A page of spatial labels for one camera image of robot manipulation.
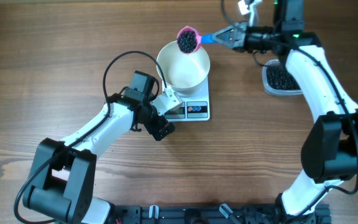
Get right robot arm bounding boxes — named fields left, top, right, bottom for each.
left=213, top=1, right=358, bottom=223

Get clear plastic container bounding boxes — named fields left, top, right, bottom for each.
left=262, top=59, right=303, bottom=96

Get pink scoop with blue handle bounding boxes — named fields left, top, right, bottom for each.
left=177, top=26, right=216, bottom=55

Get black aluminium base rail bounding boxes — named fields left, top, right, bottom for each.
left=104, top=203, right=332, bottom=224

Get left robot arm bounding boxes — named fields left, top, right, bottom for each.
left=15, top=90, right=182, bottom=223

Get white round bowl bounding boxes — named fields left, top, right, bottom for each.
left=157, top=41, right=211, bottom=96

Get black beans in container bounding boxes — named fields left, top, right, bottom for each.
left=266, top=65, right=300, bottom=90

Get white digital kitchen scale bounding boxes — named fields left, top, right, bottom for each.
left=164, top=78, right=210, bottom=122

